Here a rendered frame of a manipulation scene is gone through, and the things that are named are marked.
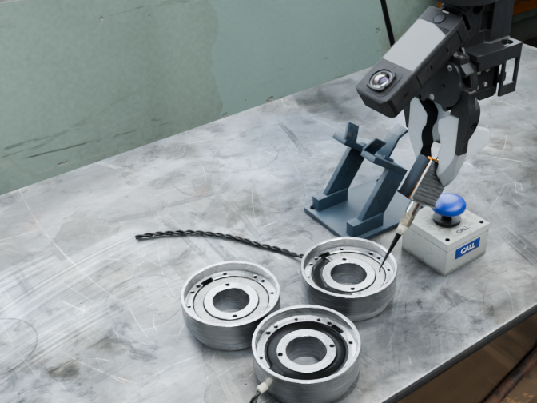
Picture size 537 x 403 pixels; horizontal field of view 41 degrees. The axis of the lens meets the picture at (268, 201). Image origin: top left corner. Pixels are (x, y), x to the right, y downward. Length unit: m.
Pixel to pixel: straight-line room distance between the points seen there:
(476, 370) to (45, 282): 0.61
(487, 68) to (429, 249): 0.23
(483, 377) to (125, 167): 0.60
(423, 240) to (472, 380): 0.30
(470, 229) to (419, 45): 0.25
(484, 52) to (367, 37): 2.27
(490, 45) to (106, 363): 0.50
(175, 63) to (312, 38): 0.59
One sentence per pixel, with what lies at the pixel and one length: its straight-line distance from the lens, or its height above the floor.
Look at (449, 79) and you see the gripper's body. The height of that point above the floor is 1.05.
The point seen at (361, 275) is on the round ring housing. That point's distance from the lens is 0.82.
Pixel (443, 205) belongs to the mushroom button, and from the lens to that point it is 0.84.
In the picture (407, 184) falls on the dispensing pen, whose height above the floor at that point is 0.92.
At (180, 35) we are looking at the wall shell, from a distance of 2.47.
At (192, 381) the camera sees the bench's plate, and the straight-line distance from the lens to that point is 0.73.
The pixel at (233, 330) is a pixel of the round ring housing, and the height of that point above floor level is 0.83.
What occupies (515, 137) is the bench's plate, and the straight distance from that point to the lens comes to 1.15.
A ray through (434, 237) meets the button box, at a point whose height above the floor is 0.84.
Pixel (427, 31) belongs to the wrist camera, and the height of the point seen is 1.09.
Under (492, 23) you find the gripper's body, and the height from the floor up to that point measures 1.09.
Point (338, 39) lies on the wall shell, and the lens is 2.88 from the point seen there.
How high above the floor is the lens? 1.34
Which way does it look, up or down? 33 degrees down
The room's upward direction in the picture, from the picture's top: 3 degrees counter-clockwise
